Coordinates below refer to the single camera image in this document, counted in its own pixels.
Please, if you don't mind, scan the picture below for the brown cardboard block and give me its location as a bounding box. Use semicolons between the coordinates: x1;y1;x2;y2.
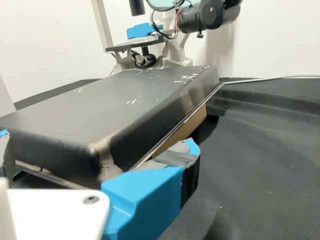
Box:
149;104;208;161

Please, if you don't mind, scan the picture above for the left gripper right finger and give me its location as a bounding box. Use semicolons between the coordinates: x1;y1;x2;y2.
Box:
100;138;201;240

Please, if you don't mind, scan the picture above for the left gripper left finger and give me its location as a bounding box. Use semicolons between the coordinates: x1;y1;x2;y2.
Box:
0;128;12;176

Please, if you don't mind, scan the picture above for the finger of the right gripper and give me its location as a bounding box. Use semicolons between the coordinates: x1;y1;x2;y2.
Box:
126;22;156;40

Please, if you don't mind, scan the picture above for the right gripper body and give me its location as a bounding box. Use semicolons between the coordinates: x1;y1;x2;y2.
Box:
159;10;180;35

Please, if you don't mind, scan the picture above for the white cable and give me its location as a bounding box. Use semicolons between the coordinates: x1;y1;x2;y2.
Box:
219;74;320;84

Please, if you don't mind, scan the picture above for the black tray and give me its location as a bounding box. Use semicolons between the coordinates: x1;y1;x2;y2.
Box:
0;64;225;190

